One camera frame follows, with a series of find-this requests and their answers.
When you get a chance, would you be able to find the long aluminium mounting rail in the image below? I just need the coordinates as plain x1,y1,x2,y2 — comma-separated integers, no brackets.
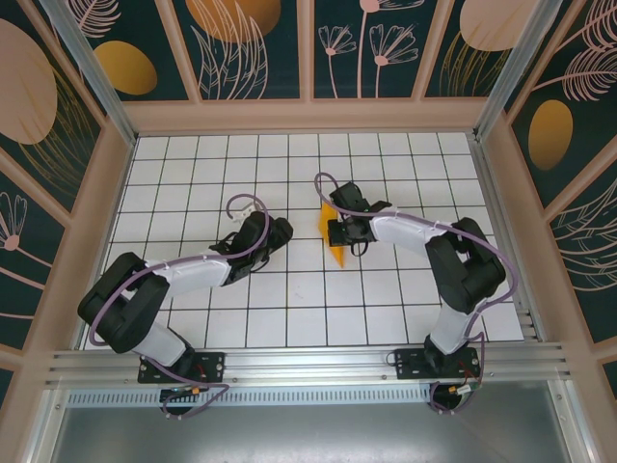
45,341,577,387

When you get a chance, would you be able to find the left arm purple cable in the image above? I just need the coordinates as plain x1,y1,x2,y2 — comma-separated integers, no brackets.
89,193,230,420

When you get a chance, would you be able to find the aluminium side rail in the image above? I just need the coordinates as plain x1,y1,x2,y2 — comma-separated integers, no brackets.
469,134,544,344

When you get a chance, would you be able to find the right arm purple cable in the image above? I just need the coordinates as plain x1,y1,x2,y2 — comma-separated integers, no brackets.
313,172,520,416

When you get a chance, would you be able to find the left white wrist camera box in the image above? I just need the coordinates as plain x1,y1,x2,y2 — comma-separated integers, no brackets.
228,204,256,225

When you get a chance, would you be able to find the aluminium frame post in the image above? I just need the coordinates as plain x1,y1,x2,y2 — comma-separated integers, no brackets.
474,0,575,141
38,0,139,149

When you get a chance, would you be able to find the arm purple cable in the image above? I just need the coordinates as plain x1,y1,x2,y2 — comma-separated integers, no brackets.
313,172,520,416
89,193,230,420

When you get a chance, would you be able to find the orange paper sheet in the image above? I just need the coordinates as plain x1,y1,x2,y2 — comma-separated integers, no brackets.
317,202,349,268

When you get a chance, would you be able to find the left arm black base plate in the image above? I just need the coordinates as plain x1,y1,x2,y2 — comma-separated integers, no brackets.
138,350,227,385

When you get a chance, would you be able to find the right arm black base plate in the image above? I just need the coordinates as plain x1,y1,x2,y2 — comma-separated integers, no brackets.
393,347,482,380

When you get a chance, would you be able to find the slotted grey cable duct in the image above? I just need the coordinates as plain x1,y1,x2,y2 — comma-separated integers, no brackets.
67,383,435,406

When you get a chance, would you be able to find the grey metal sheet shelf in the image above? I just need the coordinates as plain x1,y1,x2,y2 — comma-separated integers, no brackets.
28,385,594,463

